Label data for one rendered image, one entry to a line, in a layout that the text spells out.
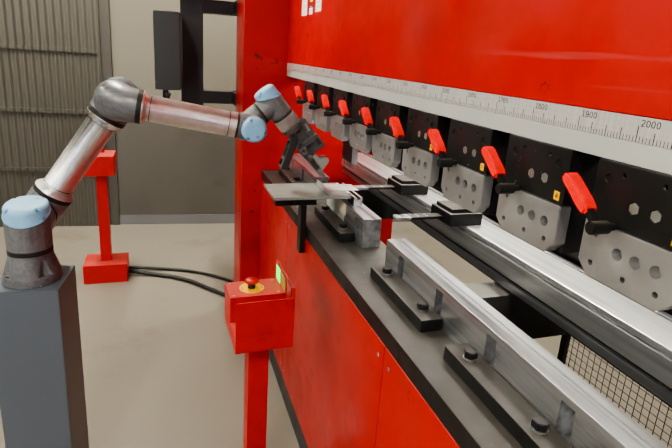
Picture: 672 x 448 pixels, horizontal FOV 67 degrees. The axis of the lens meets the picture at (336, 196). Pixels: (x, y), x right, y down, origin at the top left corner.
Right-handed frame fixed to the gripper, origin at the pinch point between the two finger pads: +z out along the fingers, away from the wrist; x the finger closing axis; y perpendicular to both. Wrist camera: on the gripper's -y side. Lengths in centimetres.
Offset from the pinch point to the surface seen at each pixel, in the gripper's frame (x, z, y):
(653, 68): -117, -28, 31
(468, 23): -74, -33, 35
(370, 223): -26.4, 12.7, 0.9
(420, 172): -62, -9, 14
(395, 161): -46.4, -7.6, 13.9
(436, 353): -85, 14, -10
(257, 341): -43, 9, -45
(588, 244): -113, -10, 15
